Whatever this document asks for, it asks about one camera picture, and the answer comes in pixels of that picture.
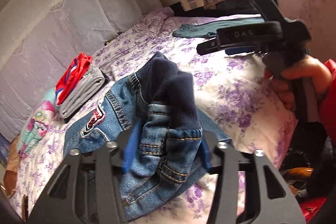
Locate orange brown pillow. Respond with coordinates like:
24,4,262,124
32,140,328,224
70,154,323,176
3,136,21,198

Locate folded floral pastel blanket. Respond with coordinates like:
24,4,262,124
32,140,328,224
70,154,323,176
17,89,56,159

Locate folded red striped garment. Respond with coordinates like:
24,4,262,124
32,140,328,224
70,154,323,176
55,52,92,106

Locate teal sock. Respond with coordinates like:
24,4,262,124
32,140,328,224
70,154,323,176
172,16,265,39

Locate lilac lace headboard cover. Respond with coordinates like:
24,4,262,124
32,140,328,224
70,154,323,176
1,0,161,140

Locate purple floral bedsheet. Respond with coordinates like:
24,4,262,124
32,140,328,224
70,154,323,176
9,8,297,223

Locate folded black garment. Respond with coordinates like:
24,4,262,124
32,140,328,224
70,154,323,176
60,71,109,123

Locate person's right hand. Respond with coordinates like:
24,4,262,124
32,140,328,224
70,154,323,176
264,54,333,110

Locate blue denim jeans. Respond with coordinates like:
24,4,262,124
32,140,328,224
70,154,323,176
64,52,231,221

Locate folded grey sweatpants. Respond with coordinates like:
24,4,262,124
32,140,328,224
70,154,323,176
59,65,109,120

